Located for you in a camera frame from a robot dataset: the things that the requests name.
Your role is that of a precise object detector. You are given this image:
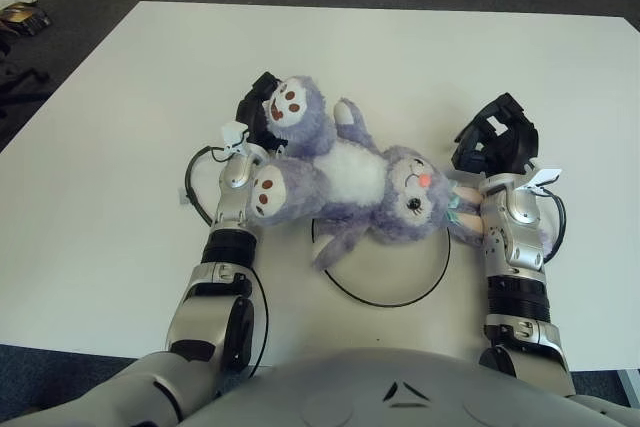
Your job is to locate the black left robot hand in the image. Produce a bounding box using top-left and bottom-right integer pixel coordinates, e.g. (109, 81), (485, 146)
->
(235, 71), (289, 154)

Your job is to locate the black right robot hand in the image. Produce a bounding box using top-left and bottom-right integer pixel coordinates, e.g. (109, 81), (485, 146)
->
(451, 92), (540, 177)

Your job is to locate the purple plush bunny doll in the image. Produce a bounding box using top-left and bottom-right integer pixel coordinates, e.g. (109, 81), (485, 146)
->
(247, 74), (554, 271)

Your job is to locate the white plate with black rim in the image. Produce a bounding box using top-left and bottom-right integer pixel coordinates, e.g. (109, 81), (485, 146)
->
(310, 216), (452, 308)

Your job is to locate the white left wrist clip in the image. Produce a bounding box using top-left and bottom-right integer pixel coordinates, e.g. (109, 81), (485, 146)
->
(219, 120), (251, 158)

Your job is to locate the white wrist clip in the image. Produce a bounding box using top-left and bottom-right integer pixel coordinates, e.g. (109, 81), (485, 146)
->
(219, 120), (251, 158)
(524, 166), (562, 193)

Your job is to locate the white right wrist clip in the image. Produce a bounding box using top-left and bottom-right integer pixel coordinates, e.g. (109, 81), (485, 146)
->
(524, 166), (562, 193)

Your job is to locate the black office chair base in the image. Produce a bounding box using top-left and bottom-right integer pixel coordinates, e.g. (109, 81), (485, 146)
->
(0, 64), (51, 103)

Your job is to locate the black and gold box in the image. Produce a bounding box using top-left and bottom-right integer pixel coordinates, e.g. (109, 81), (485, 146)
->
(0, 2), (53, 37)

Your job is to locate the grey table leg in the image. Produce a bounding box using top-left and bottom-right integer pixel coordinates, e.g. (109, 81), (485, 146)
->
(617, 366), (640, 396)

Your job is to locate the grey robot torso shell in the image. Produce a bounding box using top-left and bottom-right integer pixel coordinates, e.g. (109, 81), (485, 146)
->
(0, 346), (640, 427)

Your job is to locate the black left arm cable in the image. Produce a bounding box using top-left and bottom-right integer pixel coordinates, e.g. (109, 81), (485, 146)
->
(184, 145), (272, 373)

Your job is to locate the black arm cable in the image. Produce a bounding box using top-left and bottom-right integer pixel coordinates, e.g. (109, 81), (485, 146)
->
(537, 186), (567, 263)
(184, 145), (272, 373)

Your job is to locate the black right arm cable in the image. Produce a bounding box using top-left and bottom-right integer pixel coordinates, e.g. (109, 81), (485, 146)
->
(537, 186), (567, 263)

